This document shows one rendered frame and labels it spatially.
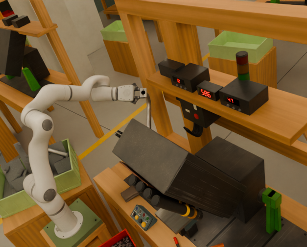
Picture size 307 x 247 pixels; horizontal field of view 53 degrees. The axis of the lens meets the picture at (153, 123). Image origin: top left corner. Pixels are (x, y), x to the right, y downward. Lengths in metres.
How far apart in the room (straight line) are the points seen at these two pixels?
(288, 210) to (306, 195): 1.21
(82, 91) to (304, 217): 1.35
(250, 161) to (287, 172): 1.64
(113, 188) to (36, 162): 0.60
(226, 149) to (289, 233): 0.50
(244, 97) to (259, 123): 0.12
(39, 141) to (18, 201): 0.87
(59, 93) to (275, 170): 2.21
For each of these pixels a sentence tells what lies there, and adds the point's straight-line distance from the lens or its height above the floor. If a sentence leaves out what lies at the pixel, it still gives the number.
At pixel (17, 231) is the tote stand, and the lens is 2.48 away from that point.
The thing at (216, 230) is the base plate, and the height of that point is 0.90.
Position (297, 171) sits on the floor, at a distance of 3.19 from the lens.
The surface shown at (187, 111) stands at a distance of 1.63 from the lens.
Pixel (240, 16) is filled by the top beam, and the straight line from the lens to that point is 1.25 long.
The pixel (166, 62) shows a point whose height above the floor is 1.63.
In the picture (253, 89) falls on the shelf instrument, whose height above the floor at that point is 1.61.
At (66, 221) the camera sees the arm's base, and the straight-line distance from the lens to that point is 1.98.
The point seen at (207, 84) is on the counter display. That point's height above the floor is 1.59.
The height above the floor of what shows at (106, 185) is 0.90.
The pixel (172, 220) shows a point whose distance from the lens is 1.53.
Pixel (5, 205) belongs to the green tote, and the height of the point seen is 0.90.
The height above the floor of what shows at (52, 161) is 0.92.
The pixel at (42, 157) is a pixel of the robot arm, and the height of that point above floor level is 1.42.
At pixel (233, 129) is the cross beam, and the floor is 1.21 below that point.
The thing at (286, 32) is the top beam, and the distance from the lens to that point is 1.16.
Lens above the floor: 2.36
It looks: 36 degrees down
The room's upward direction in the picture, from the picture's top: 18 degrees counter-clockwise
